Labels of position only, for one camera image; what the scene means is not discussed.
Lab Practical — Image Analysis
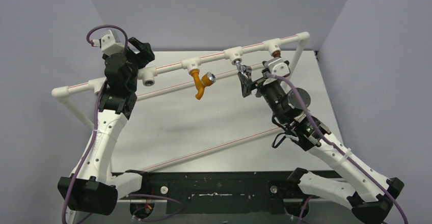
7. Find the chrome faucet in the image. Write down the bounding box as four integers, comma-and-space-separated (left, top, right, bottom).
234, 59, 252, 78

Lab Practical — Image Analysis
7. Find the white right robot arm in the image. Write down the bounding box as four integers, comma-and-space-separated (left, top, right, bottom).
238, 72, 404, 223

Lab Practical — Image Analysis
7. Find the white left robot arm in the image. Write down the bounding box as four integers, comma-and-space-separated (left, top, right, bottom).
58, 37, 155, 223

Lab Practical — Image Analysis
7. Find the brown faucet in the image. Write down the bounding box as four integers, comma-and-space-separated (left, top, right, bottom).
272, 50, 281, 58

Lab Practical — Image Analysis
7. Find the orange faucet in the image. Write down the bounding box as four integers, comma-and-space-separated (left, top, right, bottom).
190, 69, 216, 100

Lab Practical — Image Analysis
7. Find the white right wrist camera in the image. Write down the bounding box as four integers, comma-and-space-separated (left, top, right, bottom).
263, 58, 291, 77

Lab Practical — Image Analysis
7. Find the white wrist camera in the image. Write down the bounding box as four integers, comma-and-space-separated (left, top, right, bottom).
263, 58, 291, 77
91, 29, 124, 56

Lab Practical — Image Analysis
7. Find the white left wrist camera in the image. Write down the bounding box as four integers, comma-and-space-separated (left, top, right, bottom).
91, 29, 124, 56

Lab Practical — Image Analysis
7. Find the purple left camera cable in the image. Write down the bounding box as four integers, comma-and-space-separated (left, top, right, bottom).
61, 24, 184, 224

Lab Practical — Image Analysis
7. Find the white pipe frame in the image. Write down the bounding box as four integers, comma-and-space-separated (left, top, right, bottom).
51, 32, 310, 180

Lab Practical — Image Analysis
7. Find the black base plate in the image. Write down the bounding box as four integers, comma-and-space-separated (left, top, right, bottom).
136, 171, 307, 214

